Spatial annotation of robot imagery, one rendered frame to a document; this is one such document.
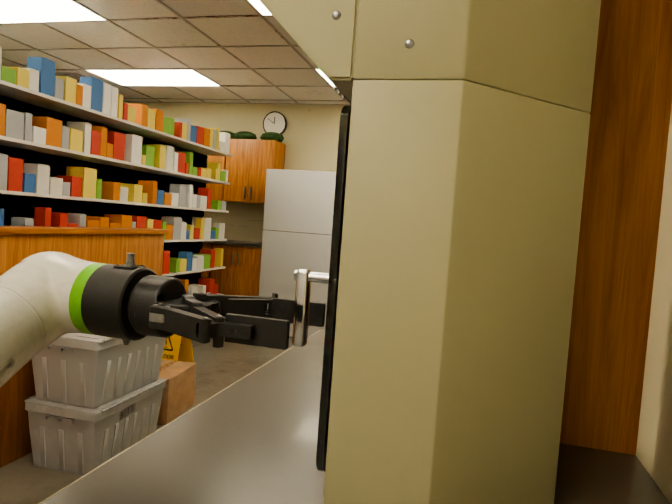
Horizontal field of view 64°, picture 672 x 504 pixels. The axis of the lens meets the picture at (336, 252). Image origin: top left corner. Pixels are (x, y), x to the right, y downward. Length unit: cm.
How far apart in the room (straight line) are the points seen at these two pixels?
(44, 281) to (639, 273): 83
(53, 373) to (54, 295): 217
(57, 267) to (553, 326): 60
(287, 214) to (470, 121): 524
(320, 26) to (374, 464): 45
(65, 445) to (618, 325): 253
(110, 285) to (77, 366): 211
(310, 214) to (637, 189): 491
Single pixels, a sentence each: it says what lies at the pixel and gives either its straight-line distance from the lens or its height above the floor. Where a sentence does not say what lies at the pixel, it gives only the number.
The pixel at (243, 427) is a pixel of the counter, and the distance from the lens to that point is 88.
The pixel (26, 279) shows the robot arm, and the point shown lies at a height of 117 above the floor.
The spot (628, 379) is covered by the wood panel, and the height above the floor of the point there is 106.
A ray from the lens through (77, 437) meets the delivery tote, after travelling 289.
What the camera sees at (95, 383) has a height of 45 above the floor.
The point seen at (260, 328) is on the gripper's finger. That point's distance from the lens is 57.
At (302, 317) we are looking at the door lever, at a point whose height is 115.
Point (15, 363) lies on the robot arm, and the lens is 71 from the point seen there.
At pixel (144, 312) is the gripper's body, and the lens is 68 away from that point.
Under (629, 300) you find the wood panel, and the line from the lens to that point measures 94.
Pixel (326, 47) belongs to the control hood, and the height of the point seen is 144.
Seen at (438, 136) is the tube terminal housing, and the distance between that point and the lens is 55.
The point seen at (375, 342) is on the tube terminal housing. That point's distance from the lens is 56.
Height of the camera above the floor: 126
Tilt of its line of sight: 3 degrees down
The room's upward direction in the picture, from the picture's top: 4 degrees clockwise
